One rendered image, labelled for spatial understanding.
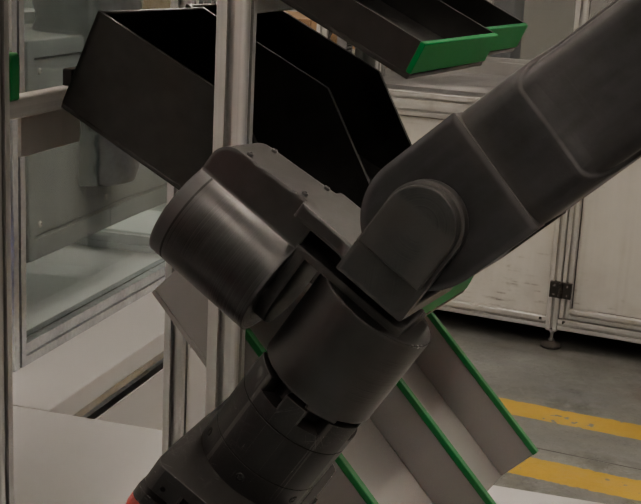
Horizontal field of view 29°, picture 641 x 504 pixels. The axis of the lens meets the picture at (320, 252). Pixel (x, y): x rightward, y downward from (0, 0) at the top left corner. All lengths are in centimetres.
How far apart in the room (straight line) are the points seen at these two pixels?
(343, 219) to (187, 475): 13
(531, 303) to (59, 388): 330
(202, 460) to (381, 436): 39
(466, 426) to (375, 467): 18
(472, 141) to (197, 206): 13
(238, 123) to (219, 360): 16
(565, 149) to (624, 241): 413
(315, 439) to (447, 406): 54
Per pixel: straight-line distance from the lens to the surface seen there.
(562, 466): 372
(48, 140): 94
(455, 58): 80
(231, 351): 80
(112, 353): 176
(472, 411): 108
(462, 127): 50
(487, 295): 480
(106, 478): 137
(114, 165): 188
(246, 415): 57
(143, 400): 183
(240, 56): 76
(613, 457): 383
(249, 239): 55
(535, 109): 50
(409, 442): 94
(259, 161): 56
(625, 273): 465
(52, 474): 138
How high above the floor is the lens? 142
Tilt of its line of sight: 14 degrees down
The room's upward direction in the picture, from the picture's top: 3 degrees clockwise
